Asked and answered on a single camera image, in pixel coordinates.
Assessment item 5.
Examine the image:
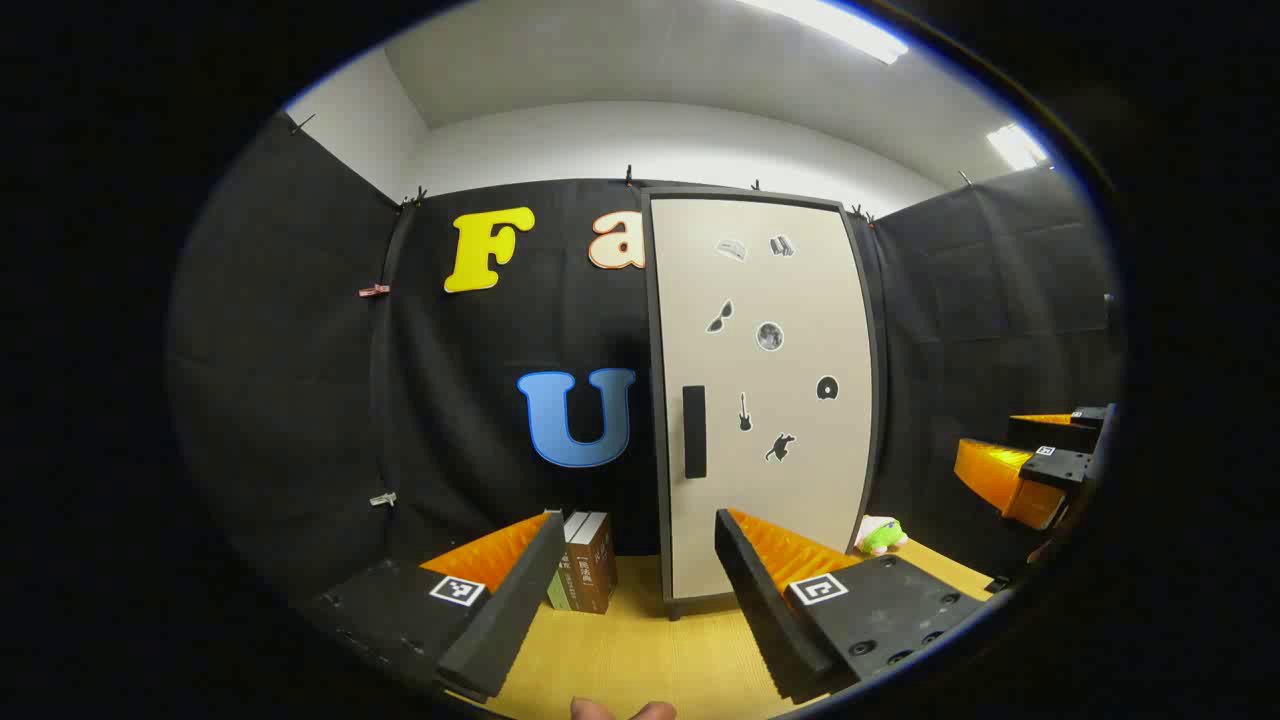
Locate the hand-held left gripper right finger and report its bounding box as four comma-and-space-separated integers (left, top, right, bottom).
713, 507, 993, 705

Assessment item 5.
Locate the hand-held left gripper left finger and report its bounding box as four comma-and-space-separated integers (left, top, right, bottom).
295, 512, 567, 703

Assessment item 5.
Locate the cream cabinet door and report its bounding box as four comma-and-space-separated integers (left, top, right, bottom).
650, 196, 877, 602

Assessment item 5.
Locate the dark grey cabinet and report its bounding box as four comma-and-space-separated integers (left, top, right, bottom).
640, 186, 887, 622

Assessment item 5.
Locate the black door handle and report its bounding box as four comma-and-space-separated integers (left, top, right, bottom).
682, 385, 708, 480

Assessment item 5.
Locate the green book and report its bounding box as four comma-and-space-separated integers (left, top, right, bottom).
545, 508, 573, 612

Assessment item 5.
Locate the grey brown book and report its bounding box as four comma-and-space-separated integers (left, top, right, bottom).
558, 511, 591, 614

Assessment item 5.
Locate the green white plush toy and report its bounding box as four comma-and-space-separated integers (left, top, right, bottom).
855, 516, 909, 557

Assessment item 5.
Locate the small ceiling light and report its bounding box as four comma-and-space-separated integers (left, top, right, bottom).
988, 123, 1049, 171

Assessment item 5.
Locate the black backdrop cloth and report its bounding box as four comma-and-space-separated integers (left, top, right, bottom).
168, 110, 1126, 641

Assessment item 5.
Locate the long ceiling light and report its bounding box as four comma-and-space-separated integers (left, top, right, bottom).
740, 0, 909, 65

